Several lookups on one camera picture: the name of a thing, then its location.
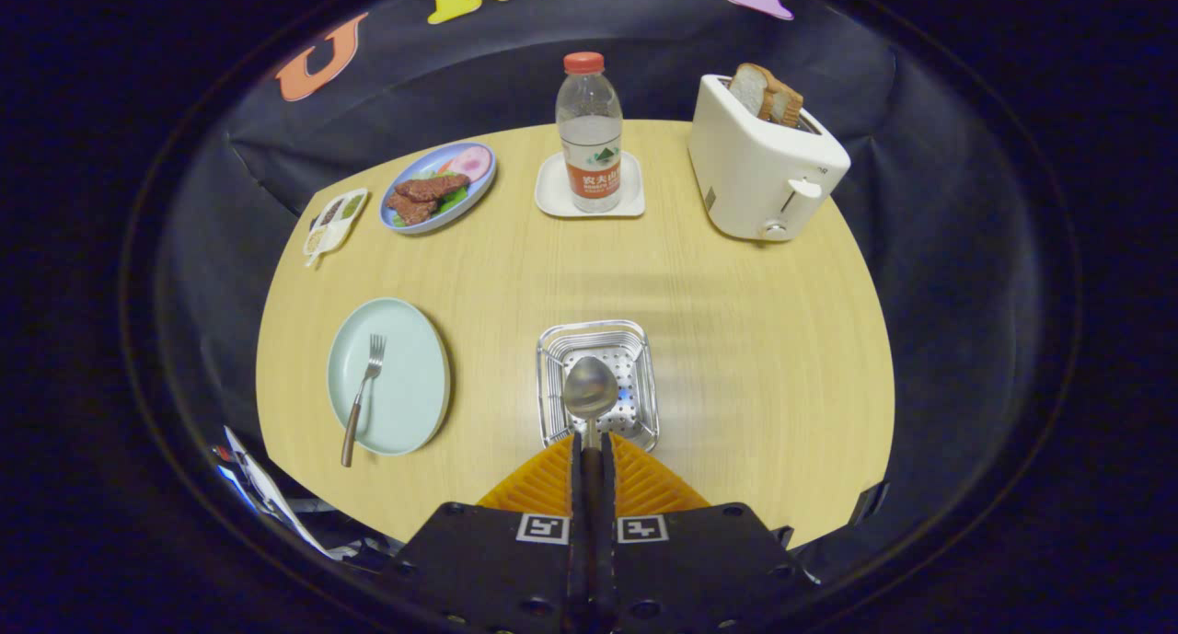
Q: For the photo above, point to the white toaster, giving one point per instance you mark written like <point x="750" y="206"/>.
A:
<point x="745" y="165"/>

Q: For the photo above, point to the long brown meat piece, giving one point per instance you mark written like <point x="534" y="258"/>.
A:
<point x="433" y="188"/>

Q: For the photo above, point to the pale green plate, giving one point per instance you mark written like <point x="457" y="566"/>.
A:
<point x="405" y="386"/>

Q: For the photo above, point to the green lettuce leaf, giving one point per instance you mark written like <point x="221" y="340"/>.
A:
<point x="453" y="201"/>

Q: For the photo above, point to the short brown meat piece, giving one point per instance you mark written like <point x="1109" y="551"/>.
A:
<point x="411" y="211"/>

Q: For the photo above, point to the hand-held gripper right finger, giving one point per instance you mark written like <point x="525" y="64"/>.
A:
<point x="608" y="560"/>

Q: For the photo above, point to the pink ham slice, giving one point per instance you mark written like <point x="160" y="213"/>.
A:
<point x="469" y="163"/>

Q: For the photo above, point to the pale bread slice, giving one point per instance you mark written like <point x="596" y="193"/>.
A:
<point x="747" y="89"/>

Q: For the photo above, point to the white flat board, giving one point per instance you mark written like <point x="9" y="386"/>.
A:
<point x="267" y="491"/>

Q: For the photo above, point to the black table bracket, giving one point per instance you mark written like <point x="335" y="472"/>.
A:
<point x="782" y="536"/>
<point x="870" y="502"/>

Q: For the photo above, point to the blue oval plate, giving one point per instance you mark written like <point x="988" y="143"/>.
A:
<point x="421" y="167"/>

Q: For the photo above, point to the clear red-capped water bottle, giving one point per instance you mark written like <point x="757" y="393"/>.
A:
<point x="589" y="137"/>

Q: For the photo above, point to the white square coaster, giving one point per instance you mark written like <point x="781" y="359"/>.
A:
<point x="552" y="197"/>

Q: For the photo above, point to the black backdrop cloth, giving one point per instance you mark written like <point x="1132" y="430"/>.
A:
<point x="644" y="27"/>

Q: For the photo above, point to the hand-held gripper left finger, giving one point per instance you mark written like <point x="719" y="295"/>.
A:
<point x="576" y="560"/>

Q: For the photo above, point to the browned bread slice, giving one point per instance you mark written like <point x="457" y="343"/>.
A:
<point x="787" y="108"/>

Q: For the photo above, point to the white three-section condiment dish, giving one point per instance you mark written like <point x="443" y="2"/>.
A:
<point x="336" y="220"/>

